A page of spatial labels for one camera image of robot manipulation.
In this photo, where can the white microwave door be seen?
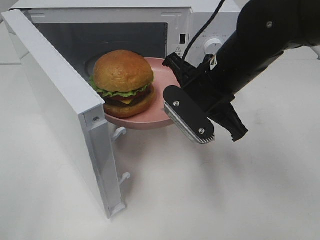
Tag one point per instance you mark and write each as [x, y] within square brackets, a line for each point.
[53, 57]

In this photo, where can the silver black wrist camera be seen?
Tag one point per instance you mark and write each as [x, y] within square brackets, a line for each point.
[187, 115]

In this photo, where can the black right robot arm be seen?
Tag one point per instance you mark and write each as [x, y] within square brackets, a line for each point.
[265, 29]

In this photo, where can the white warning label sticker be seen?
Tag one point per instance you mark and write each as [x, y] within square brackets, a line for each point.
[179, 48]

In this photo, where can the pink round plate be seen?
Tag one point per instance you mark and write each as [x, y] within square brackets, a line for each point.
[154, 117]

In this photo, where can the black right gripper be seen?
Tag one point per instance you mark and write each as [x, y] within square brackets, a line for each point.
[206, 93]

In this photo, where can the white upper microwave knob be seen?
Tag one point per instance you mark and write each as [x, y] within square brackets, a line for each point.
[212, 45]

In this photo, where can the burger with lettuce and cheese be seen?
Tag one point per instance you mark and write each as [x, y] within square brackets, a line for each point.
[124, 80]

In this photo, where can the white microwave oven body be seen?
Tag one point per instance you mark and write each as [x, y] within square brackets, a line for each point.
[175, 20]

